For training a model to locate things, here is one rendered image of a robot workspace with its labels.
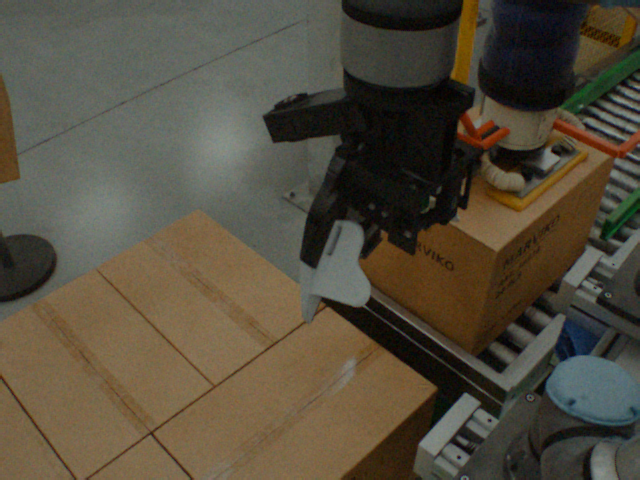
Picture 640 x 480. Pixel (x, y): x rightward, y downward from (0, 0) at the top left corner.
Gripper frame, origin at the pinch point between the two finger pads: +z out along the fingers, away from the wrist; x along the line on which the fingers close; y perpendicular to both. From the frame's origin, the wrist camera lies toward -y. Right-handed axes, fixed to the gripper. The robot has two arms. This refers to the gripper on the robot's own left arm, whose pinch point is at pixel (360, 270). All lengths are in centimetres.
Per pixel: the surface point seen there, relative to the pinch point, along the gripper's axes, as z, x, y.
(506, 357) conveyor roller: 97, 80, -10
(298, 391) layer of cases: 98, 36, -44
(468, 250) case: 62, 71, -24
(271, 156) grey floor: 152, 156, -178
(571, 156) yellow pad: 55, 113, -20
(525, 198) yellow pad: 55, 89, -20
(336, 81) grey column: 87, 145, -127
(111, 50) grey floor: 152, 172, -347
